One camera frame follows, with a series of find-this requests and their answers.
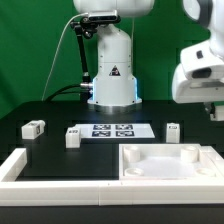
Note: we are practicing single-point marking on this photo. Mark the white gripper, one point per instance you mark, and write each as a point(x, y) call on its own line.
point(190, 91)

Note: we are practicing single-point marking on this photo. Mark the white square tabletop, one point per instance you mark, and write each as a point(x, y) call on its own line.
point(169, 162)

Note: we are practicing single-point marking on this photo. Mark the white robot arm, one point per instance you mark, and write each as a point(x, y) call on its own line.
point(115, 86)

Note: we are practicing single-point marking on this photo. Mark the white U-shaped obstacle fence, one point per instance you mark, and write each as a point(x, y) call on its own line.
point(115, 192)

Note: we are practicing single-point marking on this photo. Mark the white apriltag base sheet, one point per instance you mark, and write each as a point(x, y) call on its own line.
point(121, 131)

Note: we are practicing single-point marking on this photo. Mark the grey mounted camera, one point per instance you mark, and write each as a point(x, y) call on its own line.
point(102, 17)

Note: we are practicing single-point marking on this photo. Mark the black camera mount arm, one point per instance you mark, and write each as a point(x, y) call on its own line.
point(81, 50)

